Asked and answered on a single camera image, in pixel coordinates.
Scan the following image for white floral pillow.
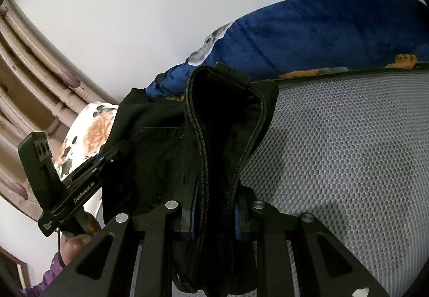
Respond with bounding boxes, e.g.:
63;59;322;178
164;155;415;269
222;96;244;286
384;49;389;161
54;101;119;181

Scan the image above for purple patterned sleeve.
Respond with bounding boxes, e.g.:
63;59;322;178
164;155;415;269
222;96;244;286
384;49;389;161
22;252;65;297

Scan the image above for black denim pants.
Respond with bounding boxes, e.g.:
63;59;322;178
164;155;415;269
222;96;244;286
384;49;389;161
101;64;279;296

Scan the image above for brown striped curtain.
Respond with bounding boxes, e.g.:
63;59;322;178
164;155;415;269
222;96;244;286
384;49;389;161
1;0;115;220

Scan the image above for person's left hand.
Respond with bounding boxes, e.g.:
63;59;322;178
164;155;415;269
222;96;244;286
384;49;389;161
60;212;101;266

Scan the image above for grey mesh mattress pad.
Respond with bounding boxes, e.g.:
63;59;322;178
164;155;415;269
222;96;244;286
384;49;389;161
241;69;428;296

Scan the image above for blue floral blanket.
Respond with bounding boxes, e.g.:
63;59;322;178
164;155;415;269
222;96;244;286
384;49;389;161
147;0;428;97

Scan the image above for brown wooden furniture edge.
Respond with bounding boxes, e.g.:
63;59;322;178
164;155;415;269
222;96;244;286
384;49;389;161
0;247;31;290

